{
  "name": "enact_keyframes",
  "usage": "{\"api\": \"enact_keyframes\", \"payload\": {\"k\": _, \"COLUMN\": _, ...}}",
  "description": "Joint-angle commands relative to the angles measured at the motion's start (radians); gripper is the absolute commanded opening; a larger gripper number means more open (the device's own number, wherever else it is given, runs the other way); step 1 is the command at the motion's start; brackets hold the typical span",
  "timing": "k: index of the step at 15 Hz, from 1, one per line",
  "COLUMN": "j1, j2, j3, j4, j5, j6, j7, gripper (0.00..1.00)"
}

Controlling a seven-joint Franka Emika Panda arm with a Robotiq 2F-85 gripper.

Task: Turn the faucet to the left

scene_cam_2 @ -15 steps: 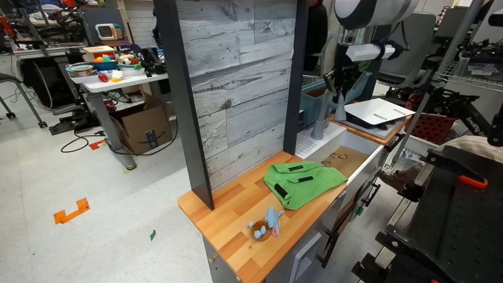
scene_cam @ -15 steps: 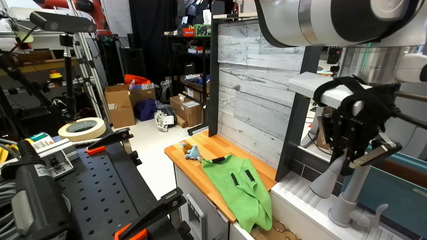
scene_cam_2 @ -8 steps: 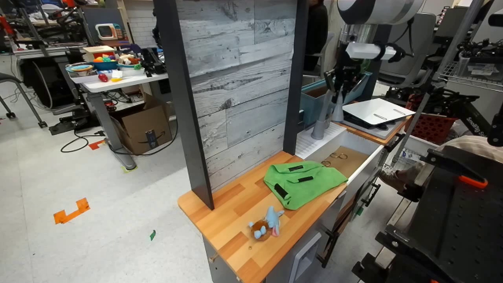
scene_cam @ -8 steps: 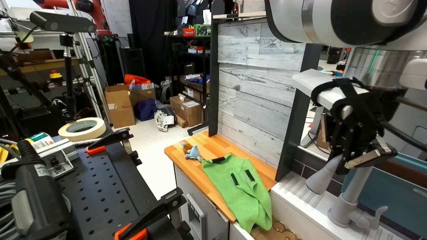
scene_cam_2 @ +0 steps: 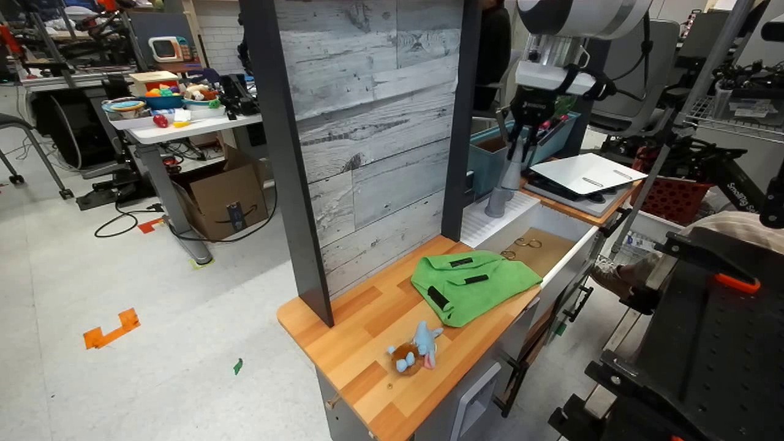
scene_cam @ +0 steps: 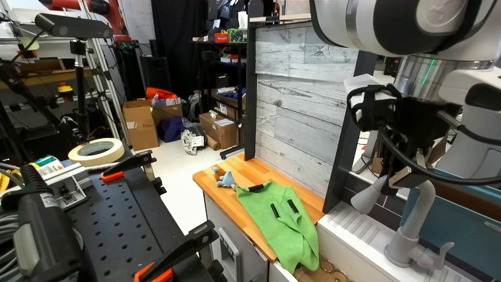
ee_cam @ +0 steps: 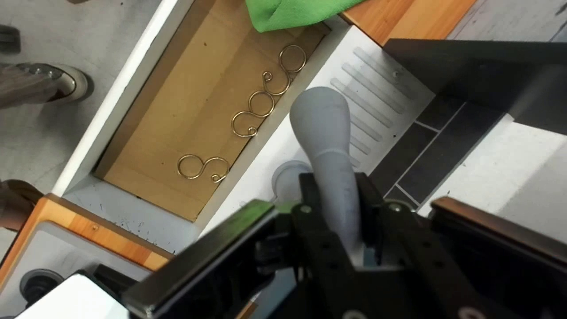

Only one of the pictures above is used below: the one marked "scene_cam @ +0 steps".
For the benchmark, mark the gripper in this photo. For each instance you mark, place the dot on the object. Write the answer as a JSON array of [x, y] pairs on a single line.
[[424, 123]]

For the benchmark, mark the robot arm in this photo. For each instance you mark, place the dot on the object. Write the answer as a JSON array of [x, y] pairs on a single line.
[[391, 23]]

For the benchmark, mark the grey faucet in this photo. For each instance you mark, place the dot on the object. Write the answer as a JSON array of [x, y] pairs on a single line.
[[415, 219]]

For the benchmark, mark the grey faucet lever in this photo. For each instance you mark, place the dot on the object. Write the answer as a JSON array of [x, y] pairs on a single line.
[[438, 254]]

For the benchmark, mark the white toy sink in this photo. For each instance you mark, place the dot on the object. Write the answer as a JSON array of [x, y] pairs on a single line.
[[360, 239]]

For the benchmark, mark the teal panel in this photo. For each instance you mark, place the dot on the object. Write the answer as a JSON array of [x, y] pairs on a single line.
[[462, 239]]

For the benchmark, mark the toy kitchen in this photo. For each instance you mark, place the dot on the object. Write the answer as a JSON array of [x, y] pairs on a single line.
[[297, 117]]

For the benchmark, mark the black marker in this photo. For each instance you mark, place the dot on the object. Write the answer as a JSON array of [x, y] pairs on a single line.
[[256, 188], [292, 206], [275, 210]]

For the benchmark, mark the green cloth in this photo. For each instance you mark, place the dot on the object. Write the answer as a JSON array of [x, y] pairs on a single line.
[[285, 231]]

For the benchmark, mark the blue plush toy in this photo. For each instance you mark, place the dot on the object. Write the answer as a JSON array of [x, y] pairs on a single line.
[[227, 180]]

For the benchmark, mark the cardboard box with label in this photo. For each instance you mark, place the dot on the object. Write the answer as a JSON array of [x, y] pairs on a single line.
[[219, 127]]

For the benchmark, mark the cardboard tube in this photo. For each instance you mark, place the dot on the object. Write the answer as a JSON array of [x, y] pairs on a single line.
[[213, 143]]

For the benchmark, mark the black shelf rack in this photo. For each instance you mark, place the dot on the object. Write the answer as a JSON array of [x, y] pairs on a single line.
[[225, 78]]

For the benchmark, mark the green box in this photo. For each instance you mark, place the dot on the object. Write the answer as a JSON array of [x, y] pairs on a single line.
[[237, 35]]

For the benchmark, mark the white plastic gadget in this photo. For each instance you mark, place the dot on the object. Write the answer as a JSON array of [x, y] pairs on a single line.
[[192, 141]]

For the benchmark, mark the red box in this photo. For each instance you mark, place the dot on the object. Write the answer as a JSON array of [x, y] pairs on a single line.
[[221, 38]]

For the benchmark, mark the dark blue bag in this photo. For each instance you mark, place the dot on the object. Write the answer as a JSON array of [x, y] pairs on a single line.
[[171, 129]]

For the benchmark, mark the open cardboard box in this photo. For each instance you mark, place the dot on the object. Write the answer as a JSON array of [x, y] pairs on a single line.
[[168, 111]]

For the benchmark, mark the black and orange clamp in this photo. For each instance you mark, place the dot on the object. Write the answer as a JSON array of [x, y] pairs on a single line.
[[129, 164], [176, 254]]

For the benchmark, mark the orange bag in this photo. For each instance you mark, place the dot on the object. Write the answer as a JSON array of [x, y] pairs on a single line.
[[160, 93]]

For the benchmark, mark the black curtain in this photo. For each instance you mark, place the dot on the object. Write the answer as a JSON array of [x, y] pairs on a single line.
[[178, 43]]

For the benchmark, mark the tall cardboard box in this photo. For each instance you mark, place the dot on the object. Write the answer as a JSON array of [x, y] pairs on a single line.
[[141, 125]]

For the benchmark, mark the whiteboard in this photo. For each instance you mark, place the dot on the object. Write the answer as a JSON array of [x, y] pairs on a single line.
[[139, 19]]

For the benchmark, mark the masking tape roll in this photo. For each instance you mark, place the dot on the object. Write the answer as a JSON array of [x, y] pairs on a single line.
[[80, 156]]

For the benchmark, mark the grey metal box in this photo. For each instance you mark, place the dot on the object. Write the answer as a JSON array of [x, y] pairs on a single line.
[[68, 184]]

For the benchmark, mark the yellow emergency stop button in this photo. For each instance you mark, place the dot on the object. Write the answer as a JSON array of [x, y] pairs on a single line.
[[65, 89]]

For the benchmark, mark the white and green packet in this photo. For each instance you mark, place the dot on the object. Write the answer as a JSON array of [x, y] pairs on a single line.
[[49, 164]]

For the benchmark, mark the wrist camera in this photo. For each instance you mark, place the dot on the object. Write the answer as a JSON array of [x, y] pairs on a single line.
[[373, 115]]

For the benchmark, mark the aluminium frame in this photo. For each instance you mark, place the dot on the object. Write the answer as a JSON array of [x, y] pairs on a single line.
[[103, 78]]

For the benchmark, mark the camera on mount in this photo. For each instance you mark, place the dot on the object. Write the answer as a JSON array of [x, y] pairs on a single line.
[[74, 26]]

